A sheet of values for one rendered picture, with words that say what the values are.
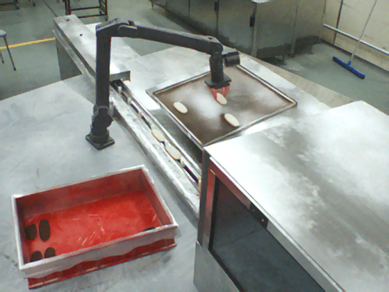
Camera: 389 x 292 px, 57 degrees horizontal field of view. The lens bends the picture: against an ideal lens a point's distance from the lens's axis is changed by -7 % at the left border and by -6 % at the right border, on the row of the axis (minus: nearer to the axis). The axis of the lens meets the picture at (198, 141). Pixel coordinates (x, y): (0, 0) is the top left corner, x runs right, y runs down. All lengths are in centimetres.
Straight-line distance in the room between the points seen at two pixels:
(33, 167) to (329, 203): 121
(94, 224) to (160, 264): 28
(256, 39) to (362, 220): 374
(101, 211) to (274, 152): 73
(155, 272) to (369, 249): 69
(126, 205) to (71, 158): 37
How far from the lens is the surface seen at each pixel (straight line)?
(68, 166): 158
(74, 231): 130
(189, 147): 164
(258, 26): 429
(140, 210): 134
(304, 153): 83
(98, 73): 152
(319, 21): 520
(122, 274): 117
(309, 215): 69
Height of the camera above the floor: 176
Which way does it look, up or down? 34 degrees down
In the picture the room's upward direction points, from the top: 3 degrees clockwise
